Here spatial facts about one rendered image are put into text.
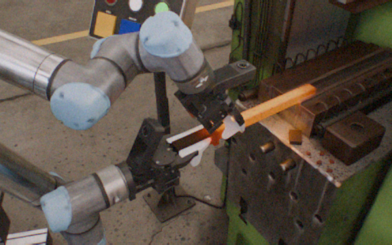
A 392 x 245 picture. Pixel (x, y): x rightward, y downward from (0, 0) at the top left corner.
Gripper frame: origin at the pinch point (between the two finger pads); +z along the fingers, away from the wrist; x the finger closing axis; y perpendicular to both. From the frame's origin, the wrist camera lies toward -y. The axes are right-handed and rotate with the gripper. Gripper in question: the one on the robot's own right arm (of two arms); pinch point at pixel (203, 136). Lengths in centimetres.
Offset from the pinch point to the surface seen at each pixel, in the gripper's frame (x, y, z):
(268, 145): 1.5, 12.1, 20.0
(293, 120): 1.8, 7.0, 27.7
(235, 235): -10, 72, 23
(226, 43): -173, 99, 146
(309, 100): 2.8, 1.0, 31.0
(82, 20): -284, 99, 59
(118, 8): -60, -6, 8
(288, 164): 9.3, 12.1, 19.5
